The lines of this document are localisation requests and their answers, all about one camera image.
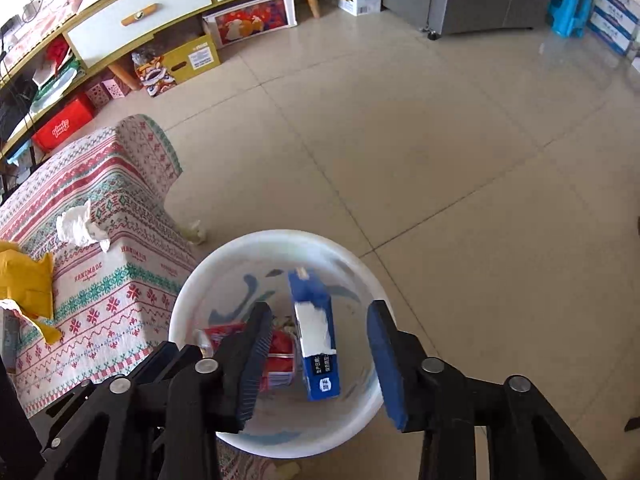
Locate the blue and white carton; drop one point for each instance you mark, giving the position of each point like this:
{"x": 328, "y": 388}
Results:
{"x": 320, "y": 375}

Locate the crumpled yellowish paper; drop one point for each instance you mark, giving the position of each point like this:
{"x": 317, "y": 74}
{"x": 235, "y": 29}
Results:
{"x": 196, "y": 234}

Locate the patterned tablecloth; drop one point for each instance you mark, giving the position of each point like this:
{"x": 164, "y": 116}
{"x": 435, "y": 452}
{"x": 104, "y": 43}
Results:
{"x": 100, "y": 260}

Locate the yellow paper bag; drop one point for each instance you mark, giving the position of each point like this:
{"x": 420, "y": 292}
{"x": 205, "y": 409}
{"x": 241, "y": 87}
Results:
{"x": 25, "y": 280}

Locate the pink patterned box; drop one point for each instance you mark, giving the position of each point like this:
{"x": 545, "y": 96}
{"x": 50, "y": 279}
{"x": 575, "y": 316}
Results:
{"x": 107, "y": 92}

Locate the wooden media cabinet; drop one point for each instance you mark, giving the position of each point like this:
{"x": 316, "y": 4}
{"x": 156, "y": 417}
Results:
{"x": 311, "y": 0}

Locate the red drink can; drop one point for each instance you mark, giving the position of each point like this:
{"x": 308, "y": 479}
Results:
{"x": 280, "y": 355}

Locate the white plastic bin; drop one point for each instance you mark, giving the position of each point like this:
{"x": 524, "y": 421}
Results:
{"x": 225, "y": 270}

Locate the green and white bag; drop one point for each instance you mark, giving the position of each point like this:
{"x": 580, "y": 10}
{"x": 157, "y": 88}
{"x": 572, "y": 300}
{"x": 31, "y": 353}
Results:
{"x": 55, "y": 85}

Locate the red flat box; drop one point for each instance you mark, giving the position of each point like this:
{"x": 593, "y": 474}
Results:
{"x": 62, "y": 125}

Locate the light blue plastic container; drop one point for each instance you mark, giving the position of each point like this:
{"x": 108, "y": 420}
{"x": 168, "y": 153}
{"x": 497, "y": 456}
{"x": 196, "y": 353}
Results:
{"x": 19, "y": 151}

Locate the black electronic device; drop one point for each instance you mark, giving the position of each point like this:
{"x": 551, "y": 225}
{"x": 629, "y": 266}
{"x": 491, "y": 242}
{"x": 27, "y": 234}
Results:
{"x": 15, "y": 110}

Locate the blue plastic stool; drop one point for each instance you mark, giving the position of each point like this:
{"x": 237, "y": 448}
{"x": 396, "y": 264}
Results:
{"x": 567, "y": 0}

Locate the red cloth bag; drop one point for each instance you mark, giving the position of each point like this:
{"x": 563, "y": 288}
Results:
{"x": 59, "y": 50}

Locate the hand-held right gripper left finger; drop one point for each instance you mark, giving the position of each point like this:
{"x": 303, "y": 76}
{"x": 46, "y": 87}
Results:
{"x": 255, "y": 360}

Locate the pink cabinet runner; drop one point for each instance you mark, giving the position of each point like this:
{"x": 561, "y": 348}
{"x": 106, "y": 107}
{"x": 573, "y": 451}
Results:
{"x": 45, "y": 25}

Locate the white tissue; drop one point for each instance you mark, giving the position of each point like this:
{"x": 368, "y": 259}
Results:
{"x": 75, "y": 227}

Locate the printed snack bag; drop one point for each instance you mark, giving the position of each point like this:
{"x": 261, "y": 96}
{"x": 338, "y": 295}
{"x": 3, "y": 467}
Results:
{"x": 155, "y": 75}

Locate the white storage box red print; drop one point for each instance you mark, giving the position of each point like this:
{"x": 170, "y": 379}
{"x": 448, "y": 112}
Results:
{"x": 250, "y": 20}

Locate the yellow cardboard box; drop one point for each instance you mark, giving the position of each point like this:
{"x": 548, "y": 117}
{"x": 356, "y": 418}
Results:
{"x": 195, "y": 57}

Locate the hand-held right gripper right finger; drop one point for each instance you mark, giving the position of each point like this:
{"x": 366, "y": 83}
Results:
{"x": 385, "y": 360}

